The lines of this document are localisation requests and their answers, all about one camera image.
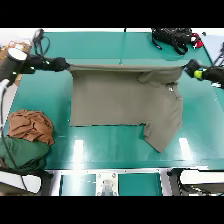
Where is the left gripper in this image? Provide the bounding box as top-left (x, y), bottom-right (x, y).
top-left (51, 56), bottom-right (72, 73)

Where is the silver frame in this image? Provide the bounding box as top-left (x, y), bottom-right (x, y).
top-left (44, 167), bottom-right (224, 197)

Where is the brown garment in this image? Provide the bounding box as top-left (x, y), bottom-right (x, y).
top-left (7, 109), bottom-right (56, 147)

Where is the black bag with straps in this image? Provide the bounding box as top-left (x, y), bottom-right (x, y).
top-left (151, 28), bottom-right (205, 56)

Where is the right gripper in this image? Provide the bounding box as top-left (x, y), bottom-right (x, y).
top-left (183, 59), bottom-right (200, 78)

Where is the olive polo shirt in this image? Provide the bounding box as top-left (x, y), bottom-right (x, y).
top-left (68, 63), bottom-right (185, 154)

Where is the dark green garment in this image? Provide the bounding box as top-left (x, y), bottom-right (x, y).
top-left (0, 135), bottom-right (51, 175)

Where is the black cable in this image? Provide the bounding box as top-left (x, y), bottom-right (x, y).
top-left (32, 28), bottom-right (52, 58)

